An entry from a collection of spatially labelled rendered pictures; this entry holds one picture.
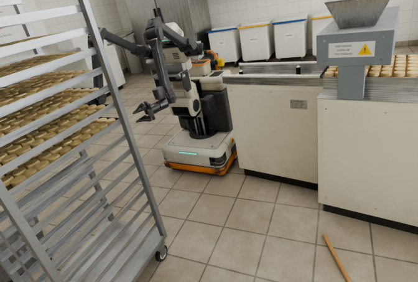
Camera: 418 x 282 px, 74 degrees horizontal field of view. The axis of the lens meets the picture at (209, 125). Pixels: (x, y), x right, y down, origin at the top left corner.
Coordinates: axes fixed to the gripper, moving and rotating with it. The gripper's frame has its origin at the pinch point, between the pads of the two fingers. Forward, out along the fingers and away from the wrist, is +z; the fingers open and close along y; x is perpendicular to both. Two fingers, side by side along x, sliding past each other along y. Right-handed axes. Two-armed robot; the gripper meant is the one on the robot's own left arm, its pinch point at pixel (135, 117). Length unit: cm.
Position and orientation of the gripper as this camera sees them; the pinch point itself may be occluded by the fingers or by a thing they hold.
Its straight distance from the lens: 157.1
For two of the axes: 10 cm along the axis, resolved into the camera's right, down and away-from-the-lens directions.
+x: 5.9, 3.1, -7.5
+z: -7.8, 4.5, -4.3
